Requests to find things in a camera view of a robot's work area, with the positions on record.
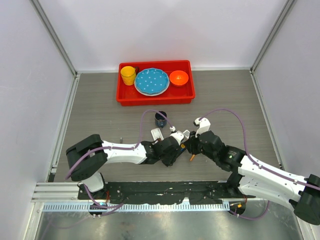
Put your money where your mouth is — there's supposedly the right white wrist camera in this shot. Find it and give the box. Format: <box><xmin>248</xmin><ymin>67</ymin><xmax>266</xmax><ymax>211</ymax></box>
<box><xmin>193</xmin><ymin>117</ymin><xmax>211</xmax><ymax>138</ymax></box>

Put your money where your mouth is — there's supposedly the blue polka dot plate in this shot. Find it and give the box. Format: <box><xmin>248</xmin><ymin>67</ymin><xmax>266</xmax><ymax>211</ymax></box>
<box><xmin>134</xmin><ymin>68</ymin><xmax>170</xmax><ymax>96</ymax></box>

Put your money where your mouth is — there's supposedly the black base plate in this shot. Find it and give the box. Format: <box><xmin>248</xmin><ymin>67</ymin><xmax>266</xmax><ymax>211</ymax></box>
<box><xmin>91</xmin><ymin>181</ymin><xmax>245</xmax><ymax>205</ymax></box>

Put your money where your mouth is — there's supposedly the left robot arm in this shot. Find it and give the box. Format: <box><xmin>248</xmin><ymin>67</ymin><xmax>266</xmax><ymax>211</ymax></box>
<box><xmin>66</xmin><ymin>131</ymin><xmax>184</xmax><ymax>200</ymax></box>

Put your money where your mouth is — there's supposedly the yellow ribbed cup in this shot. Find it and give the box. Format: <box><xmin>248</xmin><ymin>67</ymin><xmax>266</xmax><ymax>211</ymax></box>
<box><xmin>120</xmin><ymin>66</ymin><xmax>140</xmax><ymax>86</ymax></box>

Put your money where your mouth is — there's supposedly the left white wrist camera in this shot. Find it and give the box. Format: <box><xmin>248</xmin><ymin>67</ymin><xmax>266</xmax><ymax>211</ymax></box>
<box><xmin>169</xmin><ymin>126</ymin><xmax>185</xmax><ymax>145</ymax></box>

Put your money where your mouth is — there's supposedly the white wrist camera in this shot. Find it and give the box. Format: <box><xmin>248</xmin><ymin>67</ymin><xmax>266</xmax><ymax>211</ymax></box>
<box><xmin>193</xmin><ymin>117</ymin><xmax>211</xmax><ymax>138</ymax></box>
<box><xmin>169</xmin><ymin>126</ymin><xmax>185</xmax><ymax>145</ymax></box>

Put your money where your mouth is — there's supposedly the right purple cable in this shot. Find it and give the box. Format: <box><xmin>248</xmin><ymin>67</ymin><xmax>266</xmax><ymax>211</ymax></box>
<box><xmin>199</xmin><ymin>107</ymin><xmax>320</xmax><ymax>221</ymax></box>

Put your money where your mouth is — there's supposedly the slim white remote control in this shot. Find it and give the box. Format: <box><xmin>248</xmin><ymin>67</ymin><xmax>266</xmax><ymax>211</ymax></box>
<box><xmin>183</xmin><ymin>129</ymin><xmax>190</xmax><ymax>141</ymax></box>

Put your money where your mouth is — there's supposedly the slotted cable duct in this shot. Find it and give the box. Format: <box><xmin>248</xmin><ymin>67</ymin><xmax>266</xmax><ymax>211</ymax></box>
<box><xmin>42</xmin><ymin>201</ymin><xmax>230</xmax><ymax>213</ymax></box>

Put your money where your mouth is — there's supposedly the orange bowl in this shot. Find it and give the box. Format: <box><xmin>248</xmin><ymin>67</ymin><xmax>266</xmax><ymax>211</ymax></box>
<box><xmin>169</xmin><ymin>70</ymin><xmax>189</xmax><ymax>87</ymax></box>

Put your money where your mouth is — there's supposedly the dark blue round cup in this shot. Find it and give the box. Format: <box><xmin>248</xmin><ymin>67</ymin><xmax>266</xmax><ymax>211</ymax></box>
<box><xmin>154</xmin><ymin>111</ymin><xmax>167</xmax><ymax>128</ymax></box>

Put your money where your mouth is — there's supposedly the red plastic tray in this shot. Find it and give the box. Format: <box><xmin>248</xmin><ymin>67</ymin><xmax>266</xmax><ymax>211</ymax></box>
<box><xmin>116</xmin><ymin>60</ymin><xmax>196</xmax><ymax>106</ymax></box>

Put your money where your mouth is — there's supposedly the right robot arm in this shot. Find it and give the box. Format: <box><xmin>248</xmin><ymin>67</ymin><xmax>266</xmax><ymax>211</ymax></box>
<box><xmin>184</xmin><ymin>130</ymin><xmax>320</xmax><ymax>226</ymax></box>

